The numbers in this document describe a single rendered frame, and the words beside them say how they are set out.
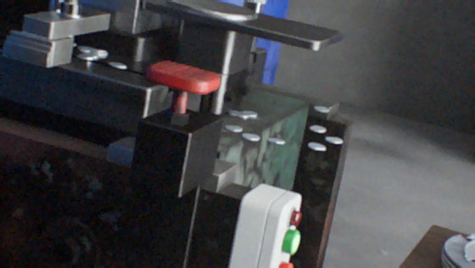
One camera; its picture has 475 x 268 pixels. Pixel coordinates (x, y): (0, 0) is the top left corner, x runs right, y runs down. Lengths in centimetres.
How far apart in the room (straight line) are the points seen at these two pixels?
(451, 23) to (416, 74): 28
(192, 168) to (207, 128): 5
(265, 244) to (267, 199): 5
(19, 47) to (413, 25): 357
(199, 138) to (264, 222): 13
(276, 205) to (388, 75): 364
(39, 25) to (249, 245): 36
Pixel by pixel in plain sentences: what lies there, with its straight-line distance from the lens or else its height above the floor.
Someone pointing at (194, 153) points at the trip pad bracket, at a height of 68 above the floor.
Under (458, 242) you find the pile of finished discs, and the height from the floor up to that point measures 38.
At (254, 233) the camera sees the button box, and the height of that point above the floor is 59.
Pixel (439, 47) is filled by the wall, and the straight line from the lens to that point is 465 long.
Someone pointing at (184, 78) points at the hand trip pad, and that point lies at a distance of 100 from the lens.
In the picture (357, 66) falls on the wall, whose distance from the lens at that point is 473.
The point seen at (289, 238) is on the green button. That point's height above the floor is 59.
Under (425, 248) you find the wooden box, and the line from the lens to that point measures 193.
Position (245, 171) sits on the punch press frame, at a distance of 130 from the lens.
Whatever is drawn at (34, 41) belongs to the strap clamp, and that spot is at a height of 73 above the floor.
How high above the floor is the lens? 97
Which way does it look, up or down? 15 degrees down
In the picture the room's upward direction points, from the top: 11 degrees clockwise
